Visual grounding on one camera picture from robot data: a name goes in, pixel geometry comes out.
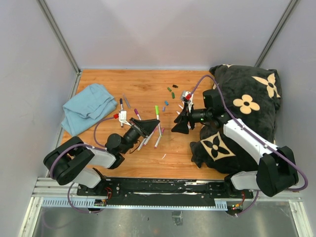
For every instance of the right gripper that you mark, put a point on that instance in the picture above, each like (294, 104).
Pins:
(181, 126)

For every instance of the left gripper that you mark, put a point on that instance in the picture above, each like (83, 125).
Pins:
(143, 128)

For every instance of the light green cap marker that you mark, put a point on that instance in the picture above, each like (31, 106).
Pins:
(157, 116)

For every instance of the pink cap marker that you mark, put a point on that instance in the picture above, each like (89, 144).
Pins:
(159, 138)

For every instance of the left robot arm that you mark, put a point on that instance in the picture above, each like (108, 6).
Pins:
(69, 163)

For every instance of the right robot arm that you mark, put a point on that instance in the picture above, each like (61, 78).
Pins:
(275, 172)

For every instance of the grey clear pen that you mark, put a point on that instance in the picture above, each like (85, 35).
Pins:
(126, 101)

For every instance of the beige cap marker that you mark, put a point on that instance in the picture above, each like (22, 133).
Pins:
(141, 144)

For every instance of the purple cap marker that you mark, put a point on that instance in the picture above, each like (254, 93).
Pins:
(137, 114)

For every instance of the dark blue marker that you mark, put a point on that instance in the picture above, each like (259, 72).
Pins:
(121, 104)

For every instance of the light blue cloth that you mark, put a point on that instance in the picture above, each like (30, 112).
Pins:
(87, 108)

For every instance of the black floral pillow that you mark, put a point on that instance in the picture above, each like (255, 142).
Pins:
(252, 95)

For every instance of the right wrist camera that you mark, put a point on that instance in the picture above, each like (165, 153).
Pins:
(187, 98)

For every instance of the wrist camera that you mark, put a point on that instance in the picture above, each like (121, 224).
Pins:
(187, 98)
(122, 117)

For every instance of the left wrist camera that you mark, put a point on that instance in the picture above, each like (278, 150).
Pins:
(122, 117)

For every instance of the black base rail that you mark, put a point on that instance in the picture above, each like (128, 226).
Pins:
(141, 193)

